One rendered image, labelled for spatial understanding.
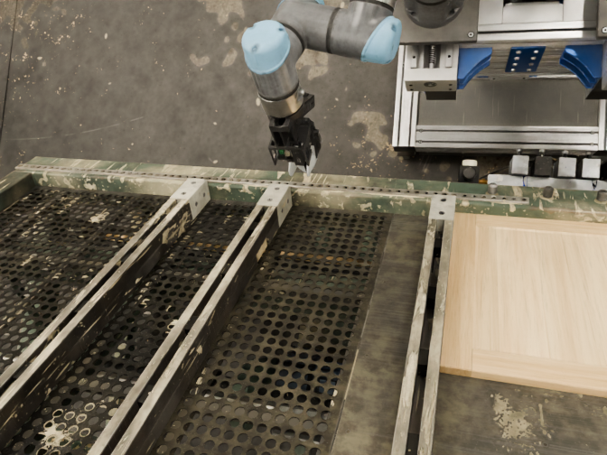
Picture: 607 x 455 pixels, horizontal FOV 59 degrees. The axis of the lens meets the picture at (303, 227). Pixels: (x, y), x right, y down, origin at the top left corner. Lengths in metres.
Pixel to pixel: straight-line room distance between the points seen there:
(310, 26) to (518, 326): 0.71
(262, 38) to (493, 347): 0.72
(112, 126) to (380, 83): 1.40
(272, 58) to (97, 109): 2.30
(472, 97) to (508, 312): 1.26
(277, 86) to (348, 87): 1.69
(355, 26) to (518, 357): 0.67
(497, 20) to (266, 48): 0.87
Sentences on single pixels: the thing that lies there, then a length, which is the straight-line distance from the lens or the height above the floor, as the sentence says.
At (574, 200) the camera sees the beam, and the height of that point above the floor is 0.87.
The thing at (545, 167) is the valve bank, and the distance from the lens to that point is 1.70.
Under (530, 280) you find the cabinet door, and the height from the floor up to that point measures 1.10.
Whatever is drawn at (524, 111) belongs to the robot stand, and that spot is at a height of 0.21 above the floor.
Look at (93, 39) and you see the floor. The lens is 3.28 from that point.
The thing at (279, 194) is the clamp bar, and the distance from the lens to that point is 1.52.
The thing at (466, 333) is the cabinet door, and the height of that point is 1.26.
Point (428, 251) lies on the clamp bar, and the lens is 1.27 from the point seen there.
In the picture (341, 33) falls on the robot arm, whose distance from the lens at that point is 0.93.
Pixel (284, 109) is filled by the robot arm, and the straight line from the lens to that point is 0.96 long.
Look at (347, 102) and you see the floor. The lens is 2.58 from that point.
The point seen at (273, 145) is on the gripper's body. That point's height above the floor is 1.45.
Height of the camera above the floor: 2.41
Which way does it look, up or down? 74 degrees down
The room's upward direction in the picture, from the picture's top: 71 degrees counter-clockwise
